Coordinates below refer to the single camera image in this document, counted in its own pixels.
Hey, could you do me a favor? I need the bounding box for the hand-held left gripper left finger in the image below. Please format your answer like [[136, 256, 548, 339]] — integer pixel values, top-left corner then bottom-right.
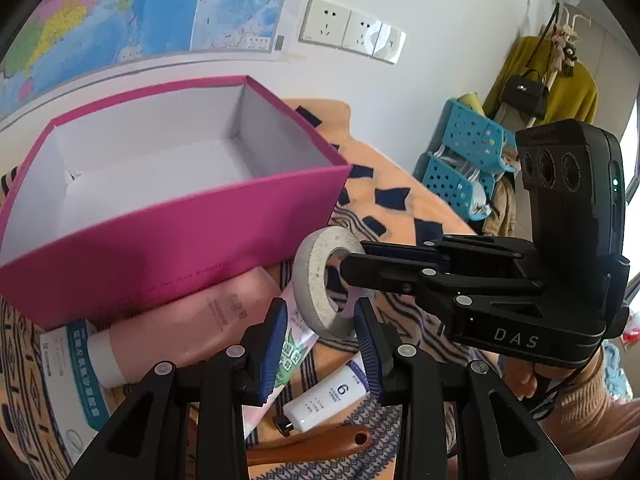
[[65, 297, 291, 480]]

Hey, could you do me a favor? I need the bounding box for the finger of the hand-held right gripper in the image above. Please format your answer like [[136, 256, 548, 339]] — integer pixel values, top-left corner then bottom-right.
[[340, 254, 543, 322], [360, 235, 538, 267]]

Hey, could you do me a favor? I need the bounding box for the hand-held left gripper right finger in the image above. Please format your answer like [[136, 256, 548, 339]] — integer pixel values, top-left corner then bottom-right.
[[352, 297, 576, 480]]

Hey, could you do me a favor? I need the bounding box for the grey tape roll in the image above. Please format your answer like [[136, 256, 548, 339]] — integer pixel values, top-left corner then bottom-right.
[[292, 226, 367, 338]]

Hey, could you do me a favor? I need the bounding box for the pink cardboard box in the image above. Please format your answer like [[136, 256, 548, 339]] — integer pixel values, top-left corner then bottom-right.
[[0, 75, 352, 331]]

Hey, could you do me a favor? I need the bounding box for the white blue medicine box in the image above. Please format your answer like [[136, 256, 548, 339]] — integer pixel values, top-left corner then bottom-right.
[[39, 320, 113, 466]]

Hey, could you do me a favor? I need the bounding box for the person's right forearm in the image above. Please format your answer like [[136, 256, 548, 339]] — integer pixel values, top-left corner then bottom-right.
[[540, 345, 640, 480]]

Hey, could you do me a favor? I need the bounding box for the person's right hand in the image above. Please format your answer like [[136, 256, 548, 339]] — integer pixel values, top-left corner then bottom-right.
[[492, 350, 571, 406]]

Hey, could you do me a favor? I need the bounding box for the green white toothpaste tube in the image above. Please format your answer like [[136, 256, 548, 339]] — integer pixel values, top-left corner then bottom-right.
[[242, 280, 321, 438]]

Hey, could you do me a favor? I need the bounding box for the small white tube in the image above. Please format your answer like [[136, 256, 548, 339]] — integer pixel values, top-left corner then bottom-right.
[[274, 355, 373, 436]]

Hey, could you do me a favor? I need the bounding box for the tan cloth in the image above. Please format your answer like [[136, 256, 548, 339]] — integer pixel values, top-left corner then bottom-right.
[[487, 175, 519, 238]]

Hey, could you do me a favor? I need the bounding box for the pink cosmetic tube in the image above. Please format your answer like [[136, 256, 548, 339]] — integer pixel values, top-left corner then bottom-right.
[[87, 266, 281, 388]]

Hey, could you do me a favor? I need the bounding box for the yellow coat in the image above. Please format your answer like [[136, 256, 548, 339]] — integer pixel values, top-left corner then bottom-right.
[[482, 36, 598, 127]]

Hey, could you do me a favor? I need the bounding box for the black handbag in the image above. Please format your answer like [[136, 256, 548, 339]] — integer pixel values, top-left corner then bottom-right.
[[501, 69, 550, 120]]

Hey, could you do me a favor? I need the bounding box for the white coat rack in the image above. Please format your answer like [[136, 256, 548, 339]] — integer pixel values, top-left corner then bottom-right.
[[525, 2, 592, 127]]

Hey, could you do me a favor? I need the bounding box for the brown plush charm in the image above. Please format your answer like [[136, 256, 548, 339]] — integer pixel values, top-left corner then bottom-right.
[[552, 25, 581, 76]]

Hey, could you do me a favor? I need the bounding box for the light blue cloth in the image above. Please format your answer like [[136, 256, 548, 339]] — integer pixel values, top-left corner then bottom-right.
[[602, 340, 640, 403]]

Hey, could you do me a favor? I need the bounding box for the brown wooden brush handle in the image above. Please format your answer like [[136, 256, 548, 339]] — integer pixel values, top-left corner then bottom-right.
[[246, 425, 373, 467]]

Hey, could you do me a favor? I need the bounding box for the white wall switch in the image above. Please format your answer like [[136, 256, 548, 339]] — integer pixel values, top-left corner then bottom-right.
[[372, 22, 407, 64]]

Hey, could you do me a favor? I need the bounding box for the white wall socket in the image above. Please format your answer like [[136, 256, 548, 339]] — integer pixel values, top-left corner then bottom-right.
[[299, 0, 351, 47], [342, 10, 382, 54]]

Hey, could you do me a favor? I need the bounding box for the wall map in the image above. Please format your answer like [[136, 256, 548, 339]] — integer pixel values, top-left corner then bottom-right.
[[0, 0, 301, 117]]

